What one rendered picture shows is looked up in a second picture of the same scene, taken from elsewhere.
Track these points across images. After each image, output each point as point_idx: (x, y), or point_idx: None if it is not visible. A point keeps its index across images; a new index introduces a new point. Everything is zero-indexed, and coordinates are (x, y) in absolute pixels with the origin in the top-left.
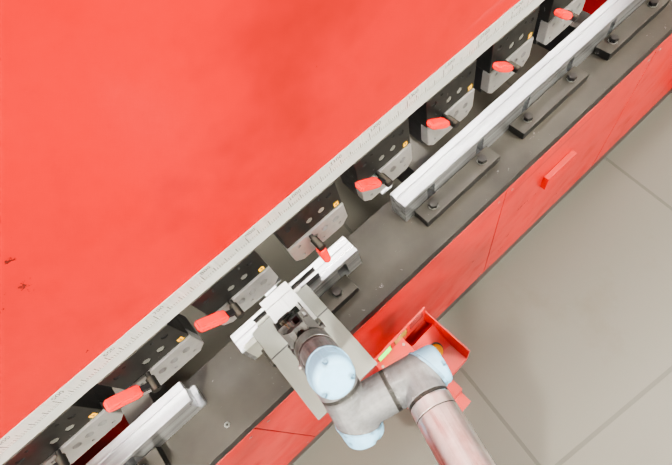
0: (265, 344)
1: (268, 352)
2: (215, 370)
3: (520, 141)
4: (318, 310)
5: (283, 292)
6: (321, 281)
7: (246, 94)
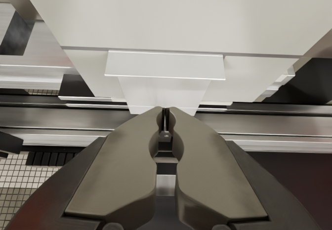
0: (263, 81)
1: (281, 69)
2: (320, 44)
3: None
4: (94, 58)
5: (145, 108)
6: (65, 68)
7: None
